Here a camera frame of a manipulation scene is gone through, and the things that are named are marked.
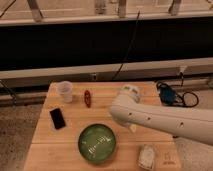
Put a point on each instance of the dark red oblong object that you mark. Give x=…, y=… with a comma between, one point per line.
x=87, y=98

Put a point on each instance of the black smartphone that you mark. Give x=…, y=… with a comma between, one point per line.
x=57, y=118

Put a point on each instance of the white wrapped packet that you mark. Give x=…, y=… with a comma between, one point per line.
x=146, y=158

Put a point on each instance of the blue device on floor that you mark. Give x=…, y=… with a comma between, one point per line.
x=167, y=95

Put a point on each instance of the green ceramic bowl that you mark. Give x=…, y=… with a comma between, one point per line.
x=97, y=143

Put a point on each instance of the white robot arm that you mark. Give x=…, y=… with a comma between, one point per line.
x=192, y=123

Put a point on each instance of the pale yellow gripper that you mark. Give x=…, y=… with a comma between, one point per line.
x=132, y=128

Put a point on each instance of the clear plastic measuring cup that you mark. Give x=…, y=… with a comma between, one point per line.
x=64, y=89

